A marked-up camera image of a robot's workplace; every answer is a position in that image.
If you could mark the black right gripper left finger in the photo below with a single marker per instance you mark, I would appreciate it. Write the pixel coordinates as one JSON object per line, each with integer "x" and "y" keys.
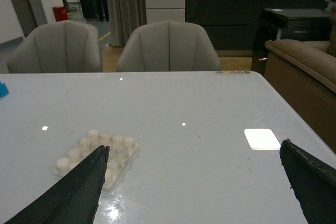
{"x": 73, "y": 199}

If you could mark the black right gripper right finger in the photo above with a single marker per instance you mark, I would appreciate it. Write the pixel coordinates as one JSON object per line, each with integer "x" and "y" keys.
{"x": 312, "y": 180}

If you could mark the white studded base plate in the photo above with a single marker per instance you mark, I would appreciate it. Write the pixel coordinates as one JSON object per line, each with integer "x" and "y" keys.
{"x": 121, "y": 150}

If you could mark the blue toy block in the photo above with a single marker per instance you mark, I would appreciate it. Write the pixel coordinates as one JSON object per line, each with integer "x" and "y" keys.
{"x": 3, "y": 90}

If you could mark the beige sofa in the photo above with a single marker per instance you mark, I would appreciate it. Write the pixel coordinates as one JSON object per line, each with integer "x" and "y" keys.
{"x": 303, "y": 73}

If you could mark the coloured sticker strip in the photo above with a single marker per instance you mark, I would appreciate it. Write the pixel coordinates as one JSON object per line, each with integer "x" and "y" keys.
{"x": 233, "y": 72}

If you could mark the left grey armchair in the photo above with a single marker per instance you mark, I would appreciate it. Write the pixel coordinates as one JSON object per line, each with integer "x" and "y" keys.
{"x": 61, "y": 47}

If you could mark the grey armchair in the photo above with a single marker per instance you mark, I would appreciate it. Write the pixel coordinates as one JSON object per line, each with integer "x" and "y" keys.
{"x": 61, "y": 47}
{"x": 168, "y": 46}

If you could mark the black glossy appliance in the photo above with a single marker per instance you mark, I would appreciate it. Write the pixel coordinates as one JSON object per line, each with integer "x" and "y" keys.
{"x": 308, "y": 24}

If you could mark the right grey armchair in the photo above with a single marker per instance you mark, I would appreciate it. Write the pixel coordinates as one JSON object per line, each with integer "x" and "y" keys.
{"x": 168, "y": 46}

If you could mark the dark kitchen counter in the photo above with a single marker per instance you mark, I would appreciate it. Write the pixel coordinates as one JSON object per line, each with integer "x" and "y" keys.
{"x": 233, "y": 24}

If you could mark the red bin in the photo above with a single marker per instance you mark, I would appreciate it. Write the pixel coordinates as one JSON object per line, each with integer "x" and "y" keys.
{"x": 60, "y": 13}

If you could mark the grey curtain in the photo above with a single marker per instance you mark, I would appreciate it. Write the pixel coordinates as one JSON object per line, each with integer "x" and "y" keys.
{"x": 125, "y": 16}

